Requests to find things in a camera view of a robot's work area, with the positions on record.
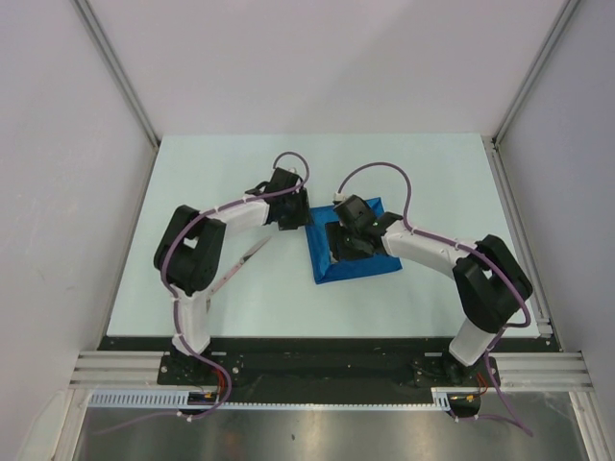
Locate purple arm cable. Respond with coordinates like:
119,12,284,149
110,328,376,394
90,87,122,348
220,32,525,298
335,161,535,438
160,151,311,359

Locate blue satin napkin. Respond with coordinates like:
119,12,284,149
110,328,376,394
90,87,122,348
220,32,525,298
305,206,403,284

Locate aluminium corner post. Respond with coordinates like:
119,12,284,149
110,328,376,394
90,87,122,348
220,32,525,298
492,0,585,145
71,0,162,148

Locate aluminium left corner post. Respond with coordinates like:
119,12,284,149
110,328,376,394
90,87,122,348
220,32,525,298
71,0,162,148

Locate aluminium right corner post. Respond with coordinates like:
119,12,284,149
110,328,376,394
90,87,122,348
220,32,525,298
492,0,585,145

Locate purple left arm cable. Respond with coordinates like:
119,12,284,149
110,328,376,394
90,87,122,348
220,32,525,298
160,151,311,359

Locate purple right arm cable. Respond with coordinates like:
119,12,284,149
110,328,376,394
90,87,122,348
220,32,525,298
335,161,535,438

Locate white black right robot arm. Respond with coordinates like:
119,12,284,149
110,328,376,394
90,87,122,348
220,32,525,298
332,192,533,385

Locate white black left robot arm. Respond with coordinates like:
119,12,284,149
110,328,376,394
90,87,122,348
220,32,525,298
154,167,310,384

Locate aluminium front frame rail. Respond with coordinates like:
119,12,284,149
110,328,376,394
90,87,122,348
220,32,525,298
70,351,593,392

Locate white slotted cable duct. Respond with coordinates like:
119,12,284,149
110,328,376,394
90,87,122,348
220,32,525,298
86,386,455,412

